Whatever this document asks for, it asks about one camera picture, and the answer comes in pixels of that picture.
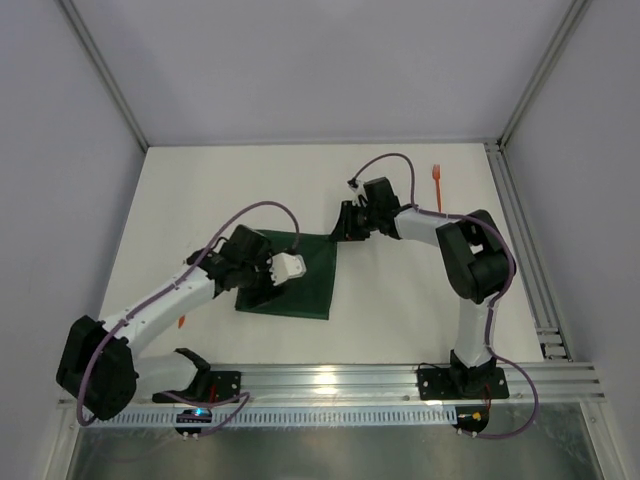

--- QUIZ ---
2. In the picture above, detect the black controller board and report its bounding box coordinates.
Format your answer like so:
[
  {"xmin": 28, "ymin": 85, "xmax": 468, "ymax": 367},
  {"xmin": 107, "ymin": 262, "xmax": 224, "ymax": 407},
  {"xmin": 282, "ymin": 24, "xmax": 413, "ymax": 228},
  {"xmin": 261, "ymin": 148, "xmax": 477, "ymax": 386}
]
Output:
[
  {"xmin": 174, "ymin": 407, "xmax": 212, "ymax": 437},
  {"xmin": 453, "ymin": 408, "xmax": 490, "ymax": 435}
]

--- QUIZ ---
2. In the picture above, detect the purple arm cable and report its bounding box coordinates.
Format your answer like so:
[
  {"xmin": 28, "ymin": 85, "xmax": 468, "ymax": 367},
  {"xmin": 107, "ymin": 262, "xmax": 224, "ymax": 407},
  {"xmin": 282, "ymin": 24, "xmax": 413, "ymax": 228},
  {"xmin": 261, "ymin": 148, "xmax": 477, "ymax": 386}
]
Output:
[
  {"xmin": 349, "ymin": 153, "xmax": 540, "ymax": 440},
  {"xmin": 75, "ymin": 200, "xmax": 301, "ymax": 444}
]

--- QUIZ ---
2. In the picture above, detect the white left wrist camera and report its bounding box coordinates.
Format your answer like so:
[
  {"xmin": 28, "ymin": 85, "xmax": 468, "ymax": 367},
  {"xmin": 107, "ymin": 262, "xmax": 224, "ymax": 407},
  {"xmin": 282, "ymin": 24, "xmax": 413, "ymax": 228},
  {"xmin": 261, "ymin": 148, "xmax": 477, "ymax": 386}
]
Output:
[{"xmin": 268, "ymin": 252, "xmax": 307, "ymax": 286}]

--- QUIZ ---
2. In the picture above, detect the aluminium frame post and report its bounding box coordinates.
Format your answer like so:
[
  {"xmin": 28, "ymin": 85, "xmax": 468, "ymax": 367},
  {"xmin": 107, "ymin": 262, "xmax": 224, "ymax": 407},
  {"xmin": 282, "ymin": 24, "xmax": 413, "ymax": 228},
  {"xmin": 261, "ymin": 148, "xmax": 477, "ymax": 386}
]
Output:
[
  {"xmin": 54, "ymin": 0, "xmax": 150, "ymax": 153},
  {"xmin": 497, "ymin": 0, "xmax": 592, "ymax": 150}
]

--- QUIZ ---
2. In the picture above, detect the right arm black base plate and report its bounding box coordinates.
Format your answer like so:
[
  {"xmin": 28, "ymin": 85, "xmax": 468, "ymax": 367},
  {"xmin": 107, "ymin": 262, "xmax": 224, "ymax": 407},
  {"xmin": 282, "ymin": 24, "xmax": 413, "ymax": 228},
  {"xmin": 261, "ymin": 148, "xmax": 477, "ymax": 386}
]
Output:
[{"xmin": 416, "ymin": 363, "xmax": 510, "ymax": 400}]

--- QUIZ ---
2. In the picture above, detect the right black controller board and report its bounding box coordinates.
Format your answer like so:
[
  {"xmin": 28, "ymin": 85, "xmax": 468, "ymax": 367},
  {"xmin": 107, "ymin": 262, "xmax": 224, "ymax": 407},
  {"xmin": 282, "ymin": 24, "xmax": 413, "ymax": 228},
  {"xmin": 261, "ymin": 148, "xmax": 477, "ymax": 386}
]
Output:
[{"xmin": 453, "ymin": 408, "xmax": 490, "ymax": 435}]

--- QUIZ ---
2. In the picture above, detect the aluminium frame post right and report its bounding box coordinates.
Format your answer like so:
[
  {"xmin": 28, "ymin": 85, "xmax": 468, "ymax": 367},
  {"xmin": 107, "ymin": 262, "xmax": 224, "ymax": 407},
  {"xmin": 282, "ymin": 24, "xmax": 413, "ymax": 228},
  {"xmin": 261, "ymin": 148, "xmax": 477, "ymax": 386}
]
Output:
[{"xmin": 497, "ymin": 0, "xmax": 592, "ymax": 150}]

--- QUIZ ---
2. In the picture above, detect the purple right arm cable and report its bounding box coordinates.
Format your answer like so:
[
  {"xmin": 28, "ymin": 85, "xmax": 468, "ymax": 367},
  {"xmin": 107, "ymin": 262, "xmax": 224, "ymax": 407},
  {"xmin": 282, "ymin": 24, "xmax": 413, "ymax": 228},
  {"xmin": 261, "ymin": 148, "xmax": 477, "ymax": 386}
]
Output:
[{"xmin": 349, "ymin": 153, "xmax": 540, "ymax": 440}]

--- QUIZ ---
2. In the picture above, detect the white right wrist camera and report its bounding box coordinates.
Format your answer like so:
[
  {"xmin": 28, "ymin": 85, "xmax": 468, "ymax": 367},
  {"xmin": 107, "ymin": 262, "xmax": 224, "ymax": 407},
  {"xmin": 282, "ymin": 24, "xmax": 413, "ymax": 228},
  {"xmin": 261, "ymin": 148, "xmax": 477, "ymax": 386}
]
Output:
[{"xmin": 347, "ymin": 178, "xmax": 368, "ymax": 207}]

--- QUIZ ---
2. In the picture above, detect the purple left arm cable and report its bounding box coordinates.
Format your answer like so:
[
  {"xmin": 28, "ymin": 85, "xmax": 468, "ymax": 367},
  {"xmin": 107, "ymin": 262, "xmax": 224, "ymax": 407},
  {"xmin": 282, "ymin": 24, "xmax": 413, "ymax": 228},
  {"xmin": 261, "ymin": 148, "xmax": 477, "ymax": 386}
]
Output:
[{"xmin": 75, "ymin": 200, "xmax": 301, "ymax": 444}]

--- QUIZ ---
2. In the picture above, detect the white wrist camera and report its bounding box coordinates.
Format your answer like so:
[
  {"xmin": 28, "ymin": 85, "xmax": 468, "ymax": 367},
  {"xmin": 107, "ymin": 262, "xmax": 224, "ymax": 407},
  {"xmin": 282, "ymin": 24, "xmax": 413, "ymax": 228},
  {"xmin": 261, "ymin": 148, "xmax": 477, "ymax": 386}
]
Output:
[
  {"xmin": 268, "ymin": 252, "xmax": 307, "ymax": 286},
  {"xmin": 347, "ymin": 178, "xmax": 368, "ymax": 207}
]

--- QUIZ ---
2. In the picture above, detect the slotted grey cable duct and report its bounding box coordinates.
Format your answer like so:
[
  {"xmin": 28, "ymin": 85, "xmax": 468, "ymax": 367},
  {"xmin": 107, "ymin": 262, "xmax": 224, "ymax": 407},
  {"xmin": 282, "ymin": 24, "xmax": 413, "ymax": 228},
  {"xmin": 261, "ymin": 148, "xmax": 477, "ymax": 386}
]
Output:
[{"xmin": 94, "ymin": 403, "xmax": 456, "ymax": 428}]

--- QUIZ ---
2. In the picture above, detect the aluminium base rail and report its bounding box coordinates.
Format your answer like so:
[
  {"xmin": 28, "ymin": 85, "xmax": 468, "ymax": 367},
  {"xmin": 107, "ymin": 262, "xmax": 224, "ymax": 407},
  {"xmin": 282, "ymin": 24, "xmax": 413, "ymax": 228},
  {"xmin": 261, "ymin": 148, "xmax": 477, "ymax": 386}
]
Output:
[{"xmin": 213, "ymin": 362, "xmax": 605, "ymax": 406}]

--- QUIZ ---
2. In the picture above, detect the aluminium frame post left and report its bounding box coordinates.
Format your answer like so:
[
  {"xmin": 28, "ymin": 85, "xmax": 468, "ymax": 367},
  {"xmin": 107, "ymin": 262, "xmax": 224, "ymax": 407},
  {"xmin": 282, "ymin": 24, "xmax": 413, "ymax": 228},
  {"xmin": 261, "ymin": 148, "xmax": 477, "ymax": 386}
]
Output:
[{"xmin": 54, "ymin": 0, "xmax": 150, "ymax": 153}]

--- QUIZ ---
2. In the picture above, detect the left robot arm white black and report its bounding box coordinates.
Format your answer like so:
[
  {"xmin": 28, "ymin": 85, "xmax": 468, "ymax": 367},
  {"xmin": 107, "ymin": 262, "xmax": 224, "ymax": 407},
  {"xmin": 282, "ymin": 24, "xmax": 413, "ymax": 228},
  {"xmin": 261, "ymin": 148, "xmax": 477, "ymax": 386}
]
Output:
[{"xmin": 55, "ymin": 225, "xmax": 304, "ymax": 426}]

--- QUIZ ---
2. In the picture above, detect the green cloth napkin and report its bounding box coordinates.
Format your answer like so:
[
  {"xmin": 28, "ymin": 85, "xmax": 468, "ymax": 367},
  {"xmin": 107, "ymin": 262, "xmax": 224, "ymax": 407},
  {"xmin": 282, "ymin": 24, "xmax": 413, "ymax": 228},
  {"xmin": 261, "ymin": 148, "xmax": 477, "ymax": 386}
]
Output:
[{"xmin": 234, "ymin": 233, "xmax": 337, "ymax": 321}]

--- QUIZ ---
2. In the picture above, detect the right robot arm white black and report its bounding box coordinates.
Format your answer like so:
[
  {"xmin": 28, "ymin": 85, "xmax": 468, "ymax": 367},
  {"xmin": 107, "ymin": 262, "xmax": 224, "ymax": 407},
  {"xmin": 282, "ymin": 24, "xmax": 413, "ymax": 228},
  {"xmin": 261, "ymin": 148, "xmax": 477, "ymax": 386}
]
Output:
[{"xmin": 330, "ymin": 177, "xmax": 516, "ymax": 399}]

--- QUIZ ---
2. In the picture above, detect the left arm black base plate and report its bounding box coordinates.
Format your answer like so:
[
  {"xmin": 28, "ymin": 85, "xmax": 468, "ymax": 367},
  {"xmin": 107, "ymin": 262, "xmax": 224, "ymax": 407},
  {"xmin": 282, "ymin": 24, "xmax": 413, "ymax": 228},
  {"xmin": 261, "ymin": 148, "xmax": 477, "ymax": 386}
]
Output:
[{"xmin": 170, "ymin": 370, "xmax": 241, "ymax": 404}]

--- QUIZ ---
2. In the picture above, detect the aluminium frame rail right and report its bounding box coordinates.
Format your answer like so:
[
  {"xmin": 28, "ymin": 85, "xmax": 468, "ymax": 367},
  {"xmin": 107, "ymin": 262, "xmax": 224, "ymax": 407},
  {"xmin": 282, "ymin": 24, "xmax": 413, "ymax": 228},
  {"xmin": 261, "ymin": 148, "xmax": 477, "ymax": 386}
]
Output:
[{"xmin": 485, "ymin": 140, "xmax": 573, "ymax": 362}]

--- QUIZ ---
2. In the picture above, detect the left black controller board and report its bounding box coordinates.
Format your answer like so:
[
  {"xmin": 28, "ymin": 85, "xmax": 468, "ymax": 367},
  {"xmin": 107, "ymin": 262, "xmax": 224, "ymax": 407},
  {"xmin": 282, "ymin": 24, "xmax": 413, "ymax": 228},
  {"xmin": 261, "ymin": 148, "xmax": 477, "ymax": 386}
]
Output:
[{"xmin": 174, "ymin": 407, "xmax": 212, "ymax": 437}]

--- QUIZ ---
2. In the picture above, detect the orange plastic fork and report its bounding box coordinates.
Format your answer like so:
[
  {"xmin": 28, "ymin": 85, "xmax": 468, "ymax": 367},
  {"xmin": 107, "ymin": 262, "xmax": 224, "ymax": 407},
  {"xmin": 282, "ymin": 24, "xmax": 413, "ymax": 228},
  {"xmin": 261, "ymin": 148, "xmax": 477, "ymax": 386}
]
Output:
[{"xmin": 432, "ymin": 164, "xmax": 442, "ymax": 212}]

